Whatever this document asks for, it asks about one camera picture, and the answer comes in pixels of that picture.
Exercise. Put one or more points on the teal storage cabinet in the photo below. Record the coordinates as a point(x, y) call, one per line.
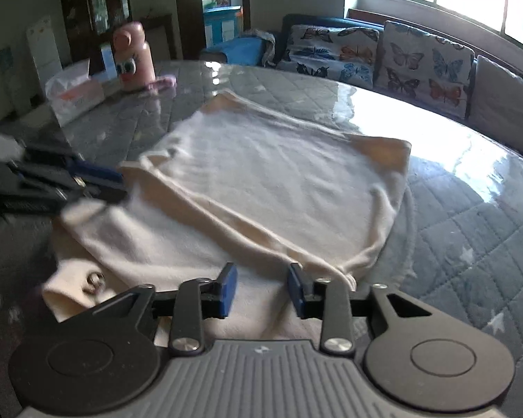
point(220, 24)

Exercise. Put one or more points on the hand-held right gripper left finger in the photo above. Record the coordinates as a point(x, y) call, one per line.
point(226, 289)

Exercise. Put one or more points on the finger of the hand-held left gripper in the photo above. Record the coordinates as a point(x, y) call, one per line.
point(96, 170)
point(69, 189)

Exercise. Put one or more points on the dark wooden cabinet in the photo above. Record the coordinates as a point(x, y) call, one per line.
point(98, 4)

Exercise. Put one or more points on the light blue box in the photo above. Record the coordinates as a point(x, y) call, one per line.
point(109, 61)

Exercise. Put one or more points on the blue cloth pile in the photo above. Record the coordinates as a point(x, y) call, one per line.
point(239, 52)

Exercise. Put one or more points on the plain grey cushion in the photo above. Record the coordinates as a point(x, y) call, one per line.
point(505, 104)

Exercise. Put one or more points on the pink cartoon water bottle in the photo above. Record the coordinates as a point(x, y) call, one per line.
point(135, 56)

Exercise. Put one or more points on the cream white shirt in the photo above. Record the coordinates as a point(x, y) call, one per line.
point(266, 174)

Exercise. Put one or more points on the tissue box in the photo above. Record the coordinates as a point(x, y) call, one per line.
point(74, 96)

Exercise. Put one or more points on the butterfly print cushion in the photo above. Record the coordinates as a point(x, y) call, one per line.
point(422, 69)
point(331, 52)

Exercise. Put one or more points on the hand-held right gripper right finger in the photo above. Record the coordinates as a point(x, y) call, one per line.
point(297, 289)

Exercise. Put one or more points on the grey cloth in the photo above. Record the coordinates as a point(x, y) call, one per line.
point(263, 43)

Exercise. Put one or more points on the white wall calendar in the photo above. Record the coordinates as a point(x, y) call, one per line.
point(45, 48)

